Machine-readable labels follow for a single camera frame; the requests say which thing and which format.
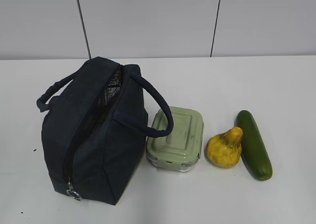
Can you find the yellow pear-shaped gourd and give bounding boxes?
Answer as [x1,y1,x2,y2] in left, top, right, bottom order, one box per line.
[205,126,243,169]

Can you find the green cucumber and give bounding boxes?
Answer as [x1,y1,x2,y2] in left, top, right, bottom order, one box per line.
[236,110,273,181]

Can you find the green lidded glass container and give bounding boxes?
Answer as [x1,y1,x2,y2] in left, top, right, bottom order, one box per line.
[146,107,204,172]

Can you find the navy blue lunch bag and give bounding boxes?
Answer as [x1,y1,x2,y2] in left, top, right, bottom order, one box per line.
[36,57,174,205]

